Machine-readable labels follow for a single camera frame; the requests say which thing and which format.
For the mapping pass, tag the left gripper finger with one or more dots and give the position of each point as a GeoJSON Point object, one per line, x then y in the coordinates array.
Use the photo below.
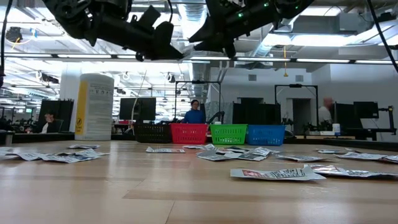
{"type": "Point", "coordinates": [177, 55]}

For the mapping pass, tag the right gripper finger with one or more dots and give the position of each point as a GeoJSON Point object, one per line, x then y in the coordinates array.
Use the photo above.
{"type": "Point", "coordinates": [214, 46]}
{"type": "Point", "coordinates": [208, 31]}

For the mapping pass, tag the white packet with dark print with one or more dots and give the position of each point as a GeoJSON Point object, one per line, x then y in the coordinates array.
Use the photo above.
{"type": "Point", "coordinates": [5, 151]}
{"type": "Point", "coordinates": [300, 158]}
{"type": "Point", "coordinates": [83, 146]}
{"type": "Point", "coordinates": [252, 157]}
{"type": "Point", "coordinates": [31, 156]}
{"type": "Point", "coordinates": [68, 158]}
{"type": "Point", "coordinates": [391, 159]}
{"type": "Point", "coordinates": [214, 155]}
{"type": "Point", "coordinates": [360, 156]}
{"type": "Point", "coordinates": [231, 150]}
{"type": "Point", "coordinates": [63, 153]}
{"type": "Point", "coordinates": [367, 173]}
{"type": "Point", "coordinates": [91, 152]}
{"type": "Point", "coordinates": [331, 151]}

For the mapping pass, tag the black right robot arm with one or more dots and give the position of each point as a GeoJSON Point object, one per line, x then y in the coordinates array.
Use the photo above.
{"type": "Point", "coordinates": [295, 7]}

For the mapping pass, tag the ceiling strip light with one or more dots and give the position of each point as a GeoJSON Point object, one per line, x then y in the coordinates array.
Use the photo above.
{"type": "Point", "coordinates": [323, 60]}
{"type": "Point", "coordinates": [211, 58]}
{"type": "Point", "coordinates": [84, 56]}

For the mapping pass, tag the person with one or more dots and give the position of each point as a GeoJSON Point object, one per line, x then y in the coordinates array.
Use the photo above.
{"type": "Point", "coordinates": [194, 115]}
{"type": "Point", "coordinates": [48, 123]}
{"type": "Point", "coordinates": [325, 112]}

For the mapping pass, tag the black computer monitor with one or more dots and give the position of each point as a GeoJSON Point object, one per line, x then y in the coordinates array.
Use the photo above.
{"type": "Point", "coordinates": [137, 109]}
{"type": "Point", "coordinates": [366, 109]}
{"type": "Point", "coordinates": [343, 115]}

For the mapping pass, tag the yellow hanging fixture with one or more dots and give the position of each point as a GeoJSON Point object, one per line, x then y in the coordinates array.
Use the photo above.
{"type": "Point", "coordinates": [285, 73]}

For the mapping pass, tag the red plastic basket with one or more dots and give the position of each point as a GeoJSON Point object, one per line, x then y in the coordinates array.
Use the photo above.
{"type": "Point", "coordinates": [189, 133]}

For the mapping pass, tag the ceiling panel light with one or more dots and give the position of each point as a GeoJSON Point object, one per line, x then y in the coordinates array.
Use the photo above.
{"type": "Point", "coordinates": [320, 40]}

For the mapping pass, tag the black plastic basket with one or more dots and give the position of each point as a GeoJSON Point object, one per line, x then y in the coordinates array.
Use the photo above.
{"type": "Point", "coordinates": [152, 133]}

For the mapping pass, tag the white wipes canister yellow label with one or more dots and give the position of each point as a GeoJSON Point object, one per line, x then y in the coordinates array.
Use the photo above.
{"type": "Point", "coordinates": [94, 107]}

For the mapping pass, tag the green plastic basket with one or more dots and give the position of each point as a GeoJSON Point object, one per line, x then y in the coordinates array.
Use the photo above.
{"type": "Point", "coordinates": [228, 134]}

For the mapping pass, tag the blue plastic basket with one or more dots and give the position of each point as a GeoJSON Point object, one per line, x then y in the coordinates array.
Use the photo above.
{"type": "Point", "coordinates": [265, 135]}

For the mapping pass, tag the black partition panel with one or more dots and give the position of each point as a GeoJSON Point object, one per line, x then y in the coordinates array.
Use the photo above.
{"type": "Point", "coordinates": [63, 113]}

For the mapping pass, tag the black ceiling device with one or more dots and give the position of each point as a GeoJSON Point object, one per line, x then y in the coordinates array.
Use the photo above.
{"type": "Point", "coordinates": [14, 34]}

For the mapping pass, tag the white bottle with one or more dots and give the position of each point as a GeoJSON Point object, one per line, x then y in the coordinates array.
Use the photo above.
{"type": "Point", "coordinates": [336, 129]}

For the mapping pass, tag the silver ventilation duct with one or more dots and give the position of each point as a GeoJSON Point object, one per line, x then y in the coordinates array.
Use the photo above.
{"type": "Point", "coordinates": [199, 73]}

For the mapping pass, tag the black frame stand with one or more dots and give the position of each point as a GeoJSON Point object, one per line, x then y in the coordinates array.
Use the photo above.
{"type": "Point", "coordinates": [296, 85]}
{"type": "Point", "coordinates": [197, 81]}

